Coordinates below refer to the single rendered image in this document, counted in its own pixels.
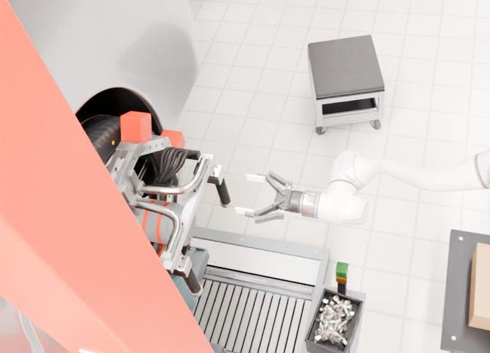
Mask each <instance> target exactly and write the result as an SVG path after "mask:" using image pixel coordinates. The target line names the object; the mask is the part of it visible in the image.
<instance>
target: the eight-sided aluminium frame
mask: <svg viewBox="0 0 490 353"><path fill-rule="evenodd" d="M166 147H172V146H171V141H169V139H168V137H167V136H156V135H152V140H150V141H149V142H147V143H145V144H143V143H142V142H137V141H127V140H124V141H121V142H120V143H119V145H118V147H117V148H116V151H115V153H114V155H113V157H112V159H111V161H110V163H109V165H108V167H107V170H108V172H109V174H110V175H111V177H112V178H113V179H114V176H115V174H116V173H117V171H119V172H118V174H117V176H116V178H115V180H114V182H115V184H116V186H117V187H118V189H119V191H120V192H121V194H122V192H123V188H124V186H125V185H126V183H127V181H128V179H129V177H130V174H131V172H132V170H133V168H134V166H135V164H136V161H137V160H138V158H139V156H140V155H146V154H148V153H151V152H152V153H153V155H154V156H155V159H156V161H157V164H158V165H159V162H160V154H161V152H162V150H163V149H165V148H166ZM171 180H172V182H173V184H172V185H173V186H174V187H179V186H182V183H183V181H184V180H183V173H182V169H180V170H179V171H178V172H177V173H176V174H175V175H174V176H173V177H172V178H171ZM163 201H167V202H171V195H163ZM181 201H182V195H173V203H180V204H181ZM162 247H163V244H160V243H156V242H155V243H154V246H153V249H154V250H155V252H156V253H157V255H158V256H159V254H160V251H161V249H162Z"/></svg>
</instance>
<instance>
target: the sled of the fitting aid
mask: <svg viewBox="0 0 490 353"><path fill-rule="evenodd" d="M188 250H189V251H193V252H195V254H196V258H195V262H194V263H193V266H192V270H193V272H194V274H195V276H196V278H197V280H198V282H199V283H201V280H202V278H203V275H204V272H205V270H206V266H207V263H208V261H209V257H210V256H209V253H208V251H207V249H205V248H201V247H194V246H189V248H188Z"/></svg>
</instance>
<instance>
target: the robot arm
mask: <svg viewBox="0 0 490 353"><path fill-rule="evenodd" d="M379 174H385V175H388V176H390V177H393V178H395V179H398V180H400V181H402V182H404V183H407V184H409V185H412V186H414V187H417V188H419V189H421V190H426V191H430V192H439V193H442V192H453V191H462V190H486V189H490V149H488V150H486V151H483V152H480V153H478V154H475V155H473V156H471V157H469V158H467V159H465V160H463V161H461V162H459V163H456V164H454V165H452V166H449V167H448V168H444V169H441V170H427V169H424V168H419V167H417V166H413V165H410V164H407V163H404V162H401V161H398V160H394V159H391V158H368V159H367V158H364V157H363V156H362V155H361V154H360V153H359V152H358V151H356V150H344V151H342V152H341V153H339V154H338V156H337V157H336V158H335V160H334V162H333V164H332V167H331V169H330V175H329V178H328V186H327V189H326V191H325V193H324V192H320V191H313V190H306V191H305V192H303V191H299V190H291V188H293V186H292V182H290V181H287V180H285V179H283V178H282V177H280V176H279V175H277V174H275V173H274V172H272V171H269V172H268V174H266V175H264V174H257V175H251V174H246V180H249V181H254V182H264V183H266V182H268V183H269V184H270V186H271V187H272V188H273V189H274V190H275V191H276V192H277V194H276V197H275V199H274V203H272V204H271V205H270V206H267V207H265V208H264V209H261V210H259V211H257V212H255V210H253V209H245V208H240V207H235V211H236V213H238V214H244V215H245V217H251V218H254V221H255V224H260V223H263V222H268V221H272V220H283V219H284V212H292V213H297V214H299V213H301V215H302V216H303V217H310V218H314V219H319V220H323V221H325V222H328V223H332V224H336V225H361V224H362V223H363V222H364V221H365V220H366V218H367V215H368V202H367V201H366V200H365V199H364V198H362V197H361V196H359V195H357V193H358V191H360V190H361V189H362V188H363V187H365V186H366V185H369V184H370V182H371V179H372V178H373V177H374V176H377V175H379ZM271 178H272V179H271ZM273 179H274V180H275V181H277V182H278V183H280V184H281V185H283V186H285V187H286V189H285V190H282V189H281V188H280V187H279V186H278V185H277V184H276V183H275V182H274V181H273ZM279 209H280V210H281V211H280V212H276V213H272V214H269V213H271V212H275V211H277V210H279Z"/></svg>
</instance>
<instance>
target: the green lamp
mask: <svg viewBox="0 0 490 353"><path fill-rule="evenodd" d="M348 271H349V264H348V263H343V262H339V261H338V262H337V265H336V269H335V275H336V276H339V277H344V278H346V277H347V275H348Z"/></svg>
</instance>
